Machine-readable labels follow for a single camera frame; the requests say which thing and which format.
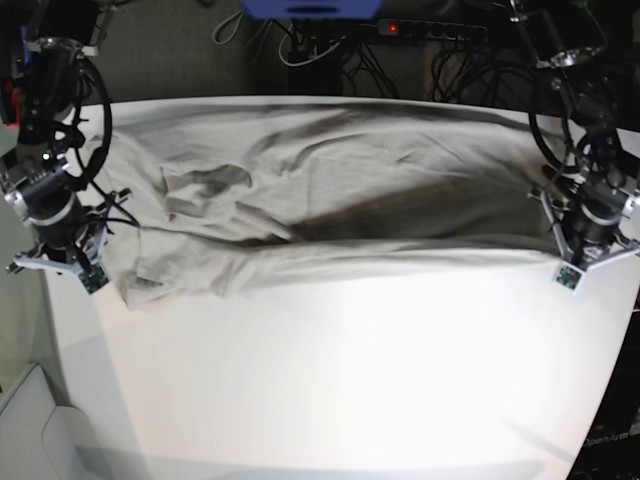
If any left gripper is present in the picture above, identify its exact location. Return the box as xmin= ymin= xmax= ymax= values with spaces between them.
xmin=529 ymin=187 xmax=639 ymax=273

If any grey t-shirt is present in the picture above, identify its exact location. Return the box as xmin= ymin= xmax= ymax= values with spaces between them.
xmin=102 ymin=99 xmax=558 ymax=308

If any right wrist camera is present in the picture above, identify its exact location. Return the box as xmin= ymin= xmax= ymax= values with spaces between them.
xmin=78 ymin=265 xmax=110 ymax=295

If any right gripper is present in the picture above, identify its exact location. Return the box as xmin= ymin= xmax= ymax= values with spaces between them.
xmin=6 ymin=188 xmax=133 ymax=278

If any red clamp at table corner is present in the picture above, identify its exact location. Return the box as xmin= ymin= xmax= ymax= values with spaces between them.
xmin=0 ymin=78 xmax=21 ymax=129

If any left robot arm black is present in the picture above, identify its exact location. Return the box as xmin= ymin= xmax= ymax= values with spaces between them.
xmin=510 ymin=1 xmax=639 ymax=282

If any white cable loop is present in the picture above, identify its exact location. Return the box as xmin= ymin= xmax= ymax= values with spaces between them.
xmin=277 ymin=29 xmax=342 ymax=68

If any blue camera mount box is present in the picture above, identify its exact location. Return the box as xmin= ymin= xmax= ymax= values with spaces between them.
xmin=242 ymin=0 xmax=382 ymax=19

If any black power strip red light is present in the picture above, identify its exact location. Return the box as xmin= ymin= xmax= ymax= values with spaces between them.
xmin=376 ymin=19 xmax=489 ymax=43

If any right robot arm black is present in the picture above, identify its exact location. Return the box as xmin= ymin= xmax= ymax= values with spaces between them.
xmin=1 ymin=1 xmax=130 ymax=283

